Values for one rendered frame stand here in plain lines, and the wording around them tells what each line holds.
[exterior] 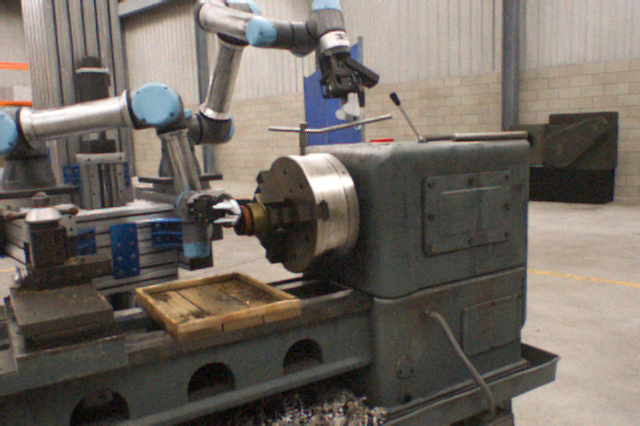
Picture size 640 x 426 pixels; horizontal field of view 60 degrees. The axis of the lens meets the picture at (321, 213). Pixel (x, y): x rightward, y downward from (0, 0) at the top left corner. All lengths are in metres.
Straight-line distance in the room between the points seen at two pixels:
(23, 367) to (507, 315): 1.30
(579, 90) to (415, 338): 10.12
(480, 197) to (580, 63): 9.92
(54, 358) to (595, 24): 11.01
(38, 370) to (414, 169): 0.95
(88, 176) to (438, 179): 1.14
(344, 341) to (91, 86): 1.16
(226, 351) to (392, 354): 0.45
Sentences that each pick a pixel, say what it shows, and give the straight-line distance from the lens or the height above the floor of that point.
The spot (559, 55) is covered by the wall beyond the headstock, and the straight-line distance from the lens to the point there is 11.70.
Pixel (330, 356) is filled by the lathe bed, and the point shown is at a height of 0.73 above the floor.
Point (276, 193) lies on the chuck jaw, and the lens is 1.49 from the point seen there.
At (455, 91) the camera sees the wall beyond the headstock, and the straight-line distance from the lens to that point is 12.42.
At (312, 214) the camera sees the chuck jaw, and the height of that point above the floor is 1.10.
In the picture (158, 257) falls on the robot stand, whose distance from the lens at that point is 1.98.
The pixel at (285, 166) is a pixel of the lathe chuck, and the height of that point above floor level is 1.21.
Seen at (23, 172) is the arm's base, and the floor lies 1.21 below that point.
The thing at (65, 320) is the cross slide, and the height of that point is 0.96.
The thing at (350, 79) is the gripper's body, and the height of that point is 1.43.
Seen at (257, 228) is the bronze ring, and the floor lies 1.06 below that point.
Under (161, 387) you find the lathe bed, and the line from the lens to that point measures 1.29.
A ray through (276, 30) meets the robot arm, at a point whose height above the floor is 1.56.
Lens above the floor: 1.29
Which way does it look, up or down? 8 degrees down
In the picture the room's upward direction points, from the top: 2 degrees counter-clockwise
